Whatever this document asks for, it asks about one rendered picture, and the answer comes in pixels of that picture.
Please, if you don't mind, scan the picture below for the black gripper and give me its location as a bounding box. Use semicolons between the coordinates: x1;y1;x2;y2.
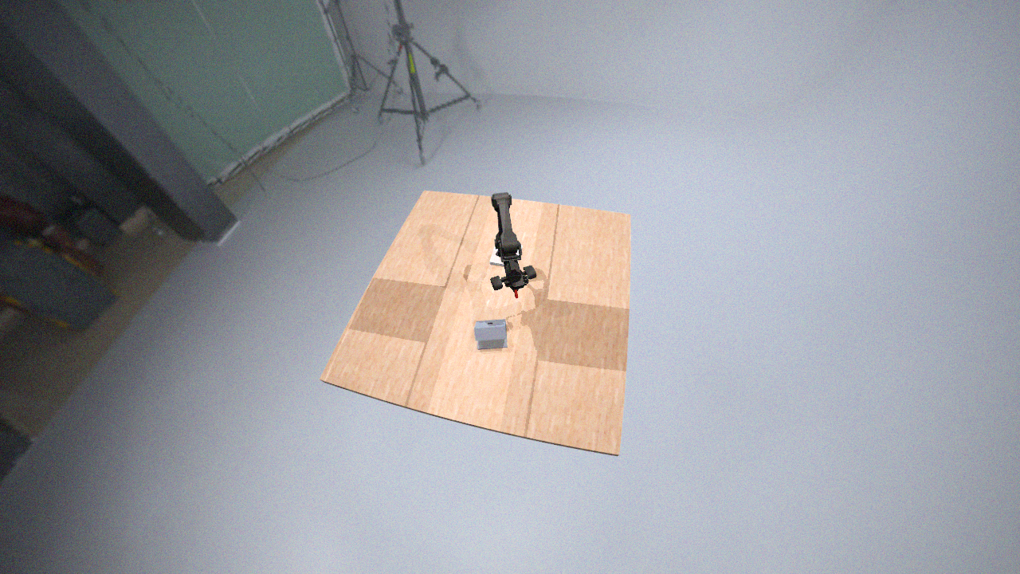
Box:
490;265;536;292

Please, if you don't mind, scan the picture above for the grey sloped panel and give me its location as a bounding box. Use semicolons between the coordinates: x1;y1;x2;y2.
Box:
473;319;508;350

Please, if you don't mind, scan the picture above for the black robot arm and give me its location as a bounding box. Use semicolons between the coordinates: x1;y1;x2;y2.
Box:
491;192;529;289

